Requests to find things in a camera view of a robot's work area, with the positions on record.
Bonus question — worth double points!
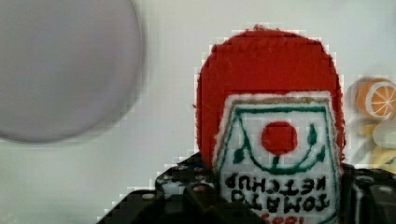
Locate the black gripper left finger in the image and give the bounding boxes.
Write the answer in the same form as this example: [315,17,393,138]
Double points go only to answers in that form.
[97,153,263,224]

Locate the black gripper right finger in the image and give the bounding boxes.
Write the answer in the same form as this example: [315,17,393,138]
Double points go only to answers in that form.
[340,164,396,224]

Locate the red plush ketchup bottle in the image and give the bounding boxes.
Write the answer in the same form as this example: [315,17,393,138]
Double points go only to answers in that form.
[195,26,345,224]

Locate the toy peeled banana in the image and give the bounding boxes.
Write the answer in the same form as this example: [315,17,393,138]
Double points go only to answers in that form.
[360,119,396,174]

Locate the toy orange half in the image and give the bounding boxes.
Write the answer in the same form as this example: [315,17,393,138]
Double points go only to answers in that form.
[355,78,396,119]

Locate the lavender round plate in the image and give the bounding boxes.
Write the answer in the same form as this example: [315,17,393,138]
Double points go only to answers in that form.
[0,0,143,143]

